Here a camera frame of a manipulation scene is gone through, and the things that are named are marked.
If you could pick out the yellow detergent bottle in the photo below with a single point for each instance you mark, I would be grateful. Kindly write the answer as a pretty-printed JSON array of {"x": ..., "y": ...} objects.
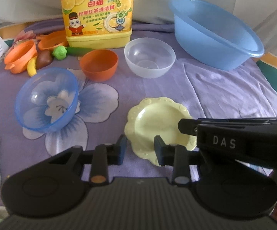
[{"x": 97, "y": 24}]

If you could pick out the orange plastic bowl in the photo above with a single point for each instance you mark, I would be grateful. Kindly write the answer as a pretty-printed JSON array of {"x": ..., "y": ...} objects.
[{"x": 99, "y": 65}]

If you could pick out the blue plastic basin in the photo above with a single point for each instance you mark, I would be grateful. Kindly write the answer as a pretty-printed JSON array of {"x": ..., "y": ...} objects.
[{"x": 213, "y": 35}]

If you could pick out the purple floral cloth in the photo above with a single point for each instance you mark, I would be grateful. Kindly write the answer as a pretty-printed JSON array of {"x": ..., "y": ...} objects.
[{"x": 205, "y": 91}]

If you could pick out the orange toy cup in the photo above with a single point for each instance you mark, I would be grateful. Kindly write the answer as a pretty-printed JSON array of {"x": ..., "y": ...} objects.
[
  {"x": 53, "y": 40},
  {"x": 17, "y": 59}
]

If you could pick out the green toy vegetable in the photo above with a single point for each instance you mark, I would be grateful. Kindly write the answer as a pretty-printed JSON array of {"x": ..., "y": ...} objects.
[{"x": 61, "y": 52}]

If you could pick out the brown toy fruit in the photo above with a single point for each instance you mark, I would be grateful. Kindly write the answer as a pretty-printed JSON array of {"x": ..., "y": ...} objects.
[{"x": 44, "y": 59}]

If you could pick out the clear plastic bowl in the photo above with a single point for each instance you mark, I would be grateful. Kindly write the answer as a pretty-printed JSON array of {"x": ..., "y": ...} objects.
[{"x": 148, "y": 57}]

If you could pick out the yellow toy banana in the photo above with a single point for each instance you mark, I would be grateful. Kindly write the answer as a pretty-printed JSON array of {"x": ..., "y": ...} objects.
[{"x": 31, "y": 67}]

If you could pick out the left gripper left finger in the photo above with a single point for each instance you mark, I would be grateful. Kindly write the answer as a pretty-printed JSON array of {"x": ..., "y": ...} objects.
[{"x": 104, "y": 156}]

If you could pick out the blue translucent bowl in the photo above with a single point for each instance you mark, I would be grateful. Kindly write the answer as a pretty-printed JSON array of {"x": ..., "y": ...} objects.
[{"x": 48, "y": 101}]

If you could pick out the pale yellow scalloped plate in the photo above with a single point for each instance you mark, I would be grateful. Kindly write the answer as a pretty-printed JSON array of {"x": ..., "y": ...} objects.
[{"x": 156, "y": 117}]

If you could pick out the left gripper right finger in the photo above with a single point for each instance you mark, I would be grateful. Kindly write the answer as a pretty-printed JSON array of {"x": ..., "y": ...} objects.
[{"x": 175, "y": 156}]

